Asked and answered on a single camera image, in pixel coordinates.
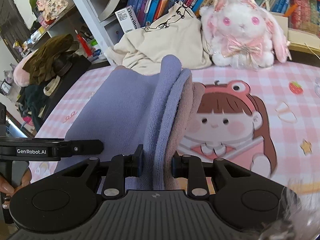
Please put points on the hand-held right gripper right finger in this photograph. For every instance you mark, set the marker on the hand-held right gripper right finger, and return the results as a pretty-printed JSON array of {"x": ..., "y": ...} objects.
[{"x": 175, "y": 166}]

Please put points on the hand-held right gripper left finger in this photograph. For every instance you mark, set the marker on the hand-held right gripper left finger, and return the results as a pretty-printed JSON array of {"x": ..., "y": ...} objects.
[{"x": 140, "y": 161}]

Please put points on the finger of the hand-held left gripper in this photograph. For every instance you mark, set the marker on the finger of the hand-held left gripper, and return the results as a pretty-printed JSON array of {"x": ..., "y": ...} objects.
[{"x": 82, "y": 148}]

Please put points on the purple and mauve sweater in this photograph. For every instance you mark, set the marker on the purple and mauve sweater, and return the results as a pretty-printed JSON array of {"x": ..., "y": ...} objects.
[{"x": 120, "y": 105}]

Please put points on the person's left hand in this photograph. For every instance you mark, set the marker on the person's left hand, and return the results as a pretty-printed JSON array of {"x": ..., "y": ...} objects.
[{"x": 6, "y": 186}]

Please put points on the dark green cloth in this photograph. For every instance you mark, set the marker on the dark green cloth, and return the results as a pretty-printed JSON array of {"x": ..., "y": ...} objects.
[{"x": 32, "y": 97}]

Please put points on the black side table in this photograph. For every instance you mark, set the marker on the black side table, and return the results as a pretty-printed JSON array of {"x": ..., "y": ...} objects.
[{"x": 75, "y": 72}]

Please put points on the pink plush toy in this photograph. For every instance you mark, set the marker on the pink plush toy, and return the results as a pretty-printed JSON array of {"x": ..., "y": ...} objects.
[{"x": 20, "y": 73}]

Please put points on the black round object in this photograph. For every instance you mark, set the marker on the black round object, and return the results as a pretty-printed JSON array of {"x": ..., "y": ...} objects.
[{"x": 63, "y": 66}]

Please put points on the olive green cloth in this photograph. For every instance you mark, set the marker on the olive green cloth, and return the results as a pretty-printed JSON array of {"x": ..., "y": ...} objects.
[{"x": 42, "y": 60}]

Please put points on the cream garment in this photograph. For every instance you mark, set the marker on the cream garment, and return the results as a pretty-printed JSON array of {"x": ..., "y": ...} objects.
[{"x": 155, "y": 45}]

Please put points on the pink checked printed mat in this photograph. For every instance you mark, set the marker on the pink checked printed mat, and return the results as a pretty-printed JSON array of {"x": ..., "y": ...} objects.
[{"x": 287, "y": 120}]

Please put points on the white bookshelf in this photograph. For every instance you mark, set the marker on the white bookshelf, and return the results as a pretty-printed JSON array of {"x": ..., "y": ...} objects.
[{"x": 87, "y": 15}]

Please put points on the white narrow box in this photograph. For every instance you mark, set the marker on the white narrow box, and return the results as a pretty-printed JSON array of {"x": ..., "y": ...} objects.
[{"x": 127, "y": 18}]

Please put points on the floral ornament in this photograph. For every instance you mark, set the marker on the floral ornament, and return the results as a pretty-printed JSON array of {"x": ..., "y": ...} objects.
[{"x": 51, "y": 2}]

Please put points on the white and pink rabbit plush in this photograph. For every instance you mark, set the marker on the white and pink rabbit plush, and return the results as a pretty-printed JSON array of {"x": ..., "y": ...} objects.
[{"x": 240, "y": 30}]

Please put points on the thin straw stick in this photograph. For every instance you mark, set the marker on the thin straw stick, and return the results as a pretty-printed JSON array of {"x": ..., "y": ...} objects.
[{"x": 312, "y": 50}]

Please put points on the white flat box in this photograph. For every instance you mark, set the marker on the white flat box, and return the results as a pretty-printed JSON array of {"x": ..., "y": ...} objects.
[{"x": 300, "y": 36}]

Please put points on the red printed box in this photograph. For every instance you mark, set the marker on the red printed box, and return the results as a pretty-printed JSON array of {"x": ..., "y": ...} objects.
[{"x": 305, "y": 10}]

